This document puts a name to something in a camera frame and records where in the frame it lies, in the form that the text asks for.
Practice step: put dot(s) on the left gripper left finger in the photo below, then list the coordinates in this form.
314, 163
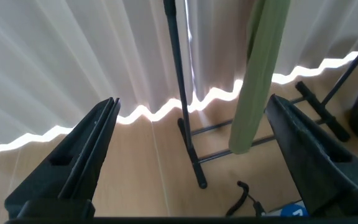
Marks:
42, 193

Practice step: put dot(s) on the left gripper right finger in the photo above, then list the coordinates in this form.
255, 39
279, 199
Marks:
328, 186

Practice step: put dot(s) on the green printed t-shirt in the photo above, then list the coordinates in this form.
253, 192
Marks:
259, 77

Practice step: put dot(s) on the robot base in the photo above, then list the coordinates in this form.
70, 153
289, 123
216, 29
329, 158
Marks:
294, 211

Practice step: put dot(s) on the black clothes rack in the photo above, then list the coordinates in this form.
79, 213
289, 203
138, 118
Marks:
179, 77

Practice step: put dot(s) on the beige curtain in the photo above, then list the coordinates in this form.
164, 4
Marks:
57, 62

